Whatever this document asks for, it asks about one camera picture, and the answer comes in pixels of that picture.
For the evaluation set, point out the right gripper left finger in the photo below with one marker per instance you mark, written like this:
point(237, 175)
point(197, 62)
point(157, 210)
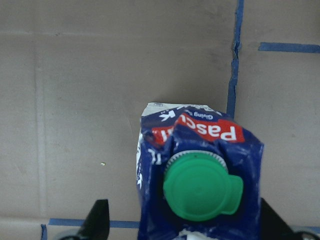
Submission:
point(96, 226)

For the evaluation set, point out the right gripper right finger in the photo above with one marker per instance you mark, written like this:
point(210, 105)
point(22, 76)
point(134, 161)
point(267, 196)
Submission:
point(273, 227)

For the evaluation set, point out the blue white milk carton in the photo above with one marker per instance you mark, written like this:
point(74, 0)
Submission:
point(197, 174)

